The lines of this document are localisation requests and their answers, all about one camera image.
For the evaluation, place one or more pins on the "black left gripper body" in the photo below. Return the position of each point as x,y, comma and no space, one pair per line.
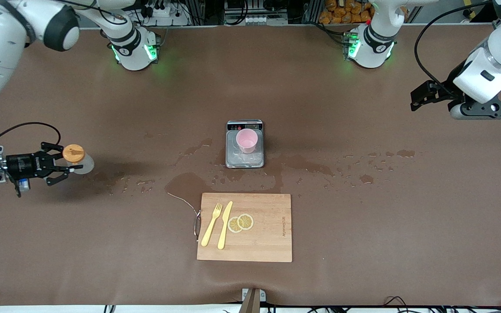
447,90

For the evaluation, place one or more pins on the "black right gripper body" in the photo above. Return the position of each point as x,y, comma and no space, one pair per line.
21,165

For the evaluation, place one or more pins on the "translucent sauce bottle orange cap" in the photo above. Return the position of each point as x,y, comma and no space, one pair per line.
74,153

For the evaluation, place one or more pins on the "pink plastic cup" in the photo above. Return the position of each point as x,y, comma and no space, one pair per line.
247,140

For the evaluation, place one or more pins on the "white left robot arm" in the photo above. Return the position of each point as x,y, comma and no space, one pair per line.
374,48

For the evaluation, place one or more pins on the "orange packaged snack pile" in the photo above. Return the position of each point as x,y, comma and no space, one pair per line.
342,15

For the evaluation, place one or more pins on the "brown table mat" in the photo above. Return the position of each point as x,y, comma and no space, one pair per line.
363,239

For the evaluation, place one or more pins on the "yellow plastic fork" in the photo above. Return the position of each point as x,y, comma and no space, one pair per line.
211,224

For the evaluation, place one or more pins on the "white power strip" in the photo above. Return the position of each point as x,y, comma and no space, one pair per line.
163,12

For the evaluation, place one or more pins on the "yellow plastic knife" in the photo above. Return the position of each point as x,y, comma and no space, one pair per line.
224,226

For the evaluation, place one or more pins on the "silver digital kitchen scale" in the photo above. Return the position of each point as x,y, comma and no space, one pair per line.
233,158

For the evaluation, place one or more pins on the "lemon slice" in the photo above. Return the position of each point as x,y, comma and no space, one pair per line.
233,225
246,221

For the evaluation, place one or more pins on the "wooden cutting board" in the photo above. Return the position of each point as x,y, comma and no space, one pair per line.
268,243

